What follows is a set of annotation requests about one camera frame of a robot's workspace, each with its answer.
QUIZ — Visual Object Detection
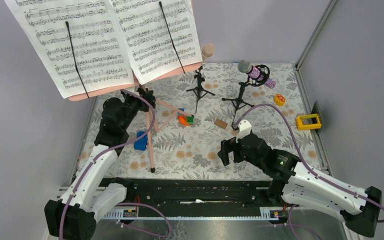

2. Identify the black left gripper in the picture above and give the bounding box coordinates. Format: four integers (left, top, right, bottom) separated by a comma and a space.
120, 87, 154, 130

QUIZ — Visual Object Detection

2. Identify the pink music stand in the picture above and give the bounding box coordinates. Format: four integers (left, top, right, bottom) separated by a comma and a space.
59, 0, 200, 174

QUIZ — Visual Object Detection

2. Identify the sheet music page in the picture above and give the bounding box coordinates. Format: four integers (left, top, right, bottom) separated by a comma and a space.
110, 0, 203, 85
6, 0, 134, 99

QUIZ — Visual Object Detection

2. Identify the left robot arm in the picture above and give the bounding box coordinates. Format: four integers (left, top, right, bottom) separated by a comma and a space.
44, 88, 156, 240

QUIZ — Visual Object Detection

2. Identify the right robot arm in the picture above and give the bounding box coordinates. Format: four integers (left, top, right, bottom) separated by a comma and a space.
217, 133, 382, 238

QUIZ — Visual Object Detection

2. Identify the small wooden block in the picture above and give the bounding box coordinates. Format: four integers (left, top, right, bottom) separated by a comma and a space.
214, 118, 228, 130

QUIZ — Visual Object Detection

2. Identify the blue toy car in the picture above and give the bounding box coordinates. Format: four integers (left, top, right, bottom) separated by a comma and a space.
133, 131, 148, 151

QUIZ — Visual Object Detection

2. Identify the orange curved toy piece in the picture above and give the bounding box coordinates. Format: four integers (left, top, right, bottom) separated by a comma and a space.
177, 115, 191, 127

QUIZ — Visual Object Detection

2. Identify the floral patterned table mat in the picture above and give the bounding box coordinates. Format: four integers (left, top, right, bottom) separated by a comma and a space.
105, 63, 320, 181

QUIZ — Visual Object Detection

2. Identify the green toy brick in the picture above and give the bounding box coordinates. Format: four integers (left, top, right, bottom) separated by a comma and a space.
186, 115, 195, 125

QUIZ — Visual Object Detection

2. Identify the yellow flower toy block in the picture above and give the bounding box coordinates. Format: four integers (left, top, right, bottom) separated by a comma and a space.
273, 93, 286, 107

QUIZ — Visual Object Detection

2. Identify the small black tripod stand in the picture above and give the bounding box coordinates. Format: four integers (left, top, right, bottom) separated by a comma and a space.
186, 66, 215, 113

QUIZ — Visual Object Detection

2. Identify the black microphone tripod stand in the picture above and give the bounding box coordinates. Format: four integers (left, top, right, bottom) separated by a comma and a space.
221, 76, 254, 130

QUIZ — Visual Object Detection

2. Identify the dark green baseplate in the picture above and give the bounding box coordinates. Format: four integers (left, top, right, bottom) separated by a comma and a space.
311, 100, 323, 136

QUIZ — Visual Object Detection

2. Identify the purple glitter microphone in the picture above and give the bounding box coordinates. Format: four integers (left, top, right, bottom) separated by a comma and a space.
237, 60, 276, 89

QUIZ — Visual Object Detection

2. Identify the pink microphone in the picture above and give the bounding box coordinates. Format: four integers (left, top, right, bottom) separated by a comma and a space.
201, 43, 215, 62

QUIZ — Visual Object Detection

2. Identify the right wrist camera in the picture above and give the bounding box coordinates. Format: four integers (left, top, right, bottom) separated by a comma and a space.
235, 119, 252, 142

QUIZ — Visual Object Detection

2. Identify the yellow window frame brick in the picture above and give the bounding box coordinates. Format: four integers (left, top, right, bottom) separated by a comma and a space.
295, 114, 322, 131

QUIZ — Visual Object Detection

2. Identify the grey slotted cable duct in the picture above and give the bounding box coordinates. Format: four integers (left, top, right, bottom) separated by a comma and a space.
102, 205, 282, 221

